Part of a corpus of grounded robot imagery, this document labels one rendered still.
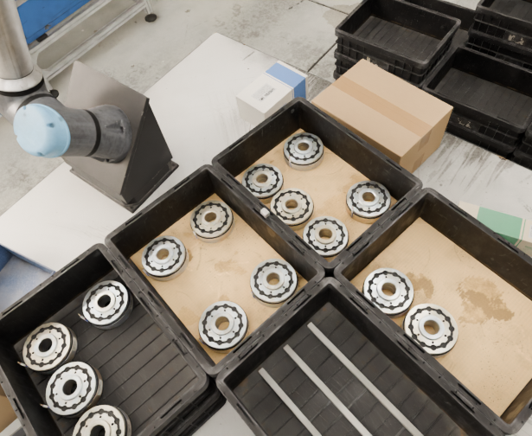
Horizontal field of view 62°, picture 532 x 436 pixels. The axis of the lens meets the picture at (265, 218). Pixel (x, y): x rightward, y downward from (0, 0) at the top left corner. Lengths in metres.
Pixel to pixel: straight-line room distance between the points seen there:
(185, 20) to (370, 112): 2.13
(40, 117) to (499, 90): 1.69
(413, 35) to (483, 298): 1.33
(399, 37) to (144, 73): 1.51
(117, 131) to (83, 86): 0.20
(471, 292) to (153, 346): 0.68
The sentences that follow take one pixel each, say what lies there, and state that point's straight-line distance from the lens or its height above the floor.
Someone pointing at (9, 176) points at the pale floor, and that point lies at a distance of 2.71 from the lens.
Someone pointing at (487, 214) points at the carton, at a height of 0.76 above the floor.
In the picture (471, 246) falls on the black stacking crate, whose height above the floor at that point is 0.86.
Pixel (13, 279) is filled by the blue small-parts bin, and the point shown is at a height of 0.70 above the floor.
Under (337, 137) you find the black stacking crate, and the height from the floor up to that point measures 0.89.
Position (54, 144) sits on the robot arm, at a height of 1.04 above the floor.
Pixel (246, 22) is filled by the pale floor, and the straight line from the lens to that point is 3.06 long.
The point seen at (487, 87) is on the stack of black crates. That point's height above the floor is 0.38.
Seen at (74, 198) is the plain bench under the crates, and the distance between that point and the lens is 1.45.
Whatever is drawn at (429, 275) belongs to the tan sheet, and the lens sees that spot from 1.03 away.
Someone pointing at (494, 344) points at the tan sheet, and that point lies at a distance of 1.02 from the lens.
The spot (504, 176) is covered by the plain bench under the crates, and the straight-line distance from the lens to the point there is 1.39.
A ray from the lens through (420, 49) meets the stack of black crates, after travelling 2.04.
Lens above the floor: 1.75
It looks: 59 degrees down
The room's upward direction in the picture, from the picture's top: 11 degrees counter-clockwise
